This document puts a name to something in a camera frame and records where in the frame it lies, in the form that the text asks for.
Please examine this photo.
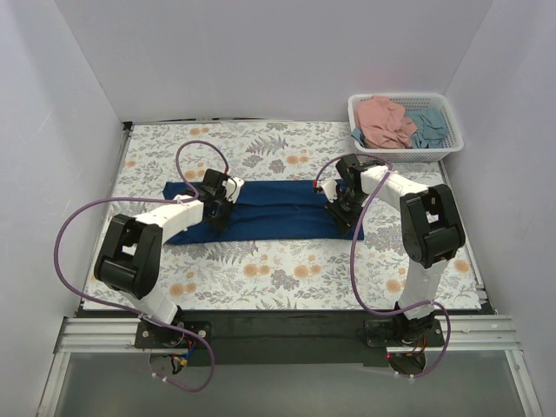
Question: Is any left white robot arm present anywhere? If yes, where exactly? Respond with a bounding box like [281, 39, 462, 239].
[94, 169, 244, 348]

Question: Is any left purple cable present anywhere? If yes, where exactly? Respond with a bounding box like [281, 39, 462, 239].
[53, 140, 231, 392]

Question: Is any white plastic basket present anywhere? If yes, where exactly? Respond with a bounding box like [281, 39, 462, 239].
[347, 93, 464, 162]

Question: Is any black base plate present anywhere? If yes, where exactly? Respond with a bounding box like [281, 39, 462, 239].
[134, 308, 444, 367]

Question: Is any floral table mat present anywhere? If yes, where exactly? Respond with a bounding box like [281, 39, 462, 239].
[82, 120, 481, 310]

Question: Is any light blue t shirt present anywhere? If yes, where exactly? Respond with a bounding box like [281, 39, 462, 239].
[406, 108, 447, 149]

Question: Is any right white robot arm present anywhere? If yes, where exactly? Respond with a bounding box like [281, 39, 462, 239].
[313, 154, 466, 346]

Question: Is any pink t shirt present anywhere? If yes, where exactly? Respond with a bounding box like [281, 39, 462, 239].
[354, 96, 417, 149]

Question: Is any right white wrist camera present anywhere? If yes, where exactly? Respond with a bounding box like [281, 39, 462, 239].
[313, 179, 338, 202]

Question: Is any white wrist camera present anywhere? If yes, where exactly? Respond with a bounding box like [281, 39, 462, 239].
[224, 176, 245, 204]
[313, 179, 338, 202]

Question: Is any purple cable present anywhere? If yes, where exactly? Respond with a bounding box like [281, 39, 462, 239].
[53, 140, 231, 392]
[313, 153, 448, 381]

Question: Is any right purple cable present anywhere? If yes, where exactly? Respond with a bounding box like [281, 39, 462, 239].
[313, 153, 448, 381]

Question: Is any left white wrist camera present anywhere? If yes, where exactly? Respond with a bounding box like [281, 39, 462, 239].
[224, 176, 245, 204]

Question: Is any aluminium rail frame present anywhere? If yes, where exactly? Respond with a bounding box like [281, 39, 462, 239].
[37, 314, 542, 416]

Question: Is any dark blue t shirt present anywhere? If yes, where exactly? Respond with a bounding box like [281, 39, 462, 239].
[169, 180, 354, 245]

